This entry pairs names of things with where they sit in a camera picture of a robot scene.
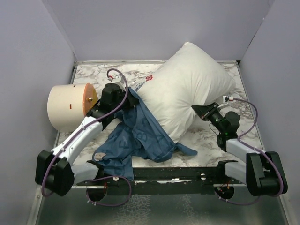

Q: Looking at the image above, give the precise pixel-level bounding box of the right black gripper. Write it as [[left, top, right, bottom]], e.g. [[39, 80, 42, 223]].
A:
[[192, 102, 225, 134]]

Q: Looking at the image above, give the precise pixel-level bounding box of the blue lettered pillowcase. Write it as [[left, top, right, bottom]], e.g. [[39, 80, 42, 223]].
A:
[[92, 89, 197, 180]]

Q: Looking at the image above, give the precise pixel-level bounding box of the white pillow with red logo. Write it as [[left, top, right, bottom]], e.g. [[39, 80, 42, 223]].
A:
[[132, 42, 235, 143]]

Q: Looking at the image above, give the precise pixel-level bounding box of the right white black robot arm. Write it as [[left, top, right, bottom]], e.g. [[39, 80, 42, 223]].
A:
[[192, 103, 288, 196]]

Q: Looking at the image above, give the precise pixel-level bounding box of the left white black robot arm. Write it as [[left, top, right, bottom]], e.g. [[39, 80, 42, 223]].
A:
[[35, 83, 138, 196]]

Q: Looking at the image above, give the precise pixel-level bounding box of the cream cylinder with orange lid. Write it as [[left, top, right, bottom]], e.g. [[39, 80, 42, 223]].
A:
[[47, 83, 98, 133]]

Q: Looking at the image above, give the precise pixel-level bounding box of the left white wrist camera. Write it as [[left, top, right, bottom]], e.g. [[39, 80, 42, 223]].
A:
[[108, 75, 126, 90]]

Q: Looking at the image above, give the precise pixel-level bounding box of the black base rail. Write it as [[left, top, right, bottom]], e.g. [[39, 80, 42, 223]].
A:
[[76, 167, 240, 195]]

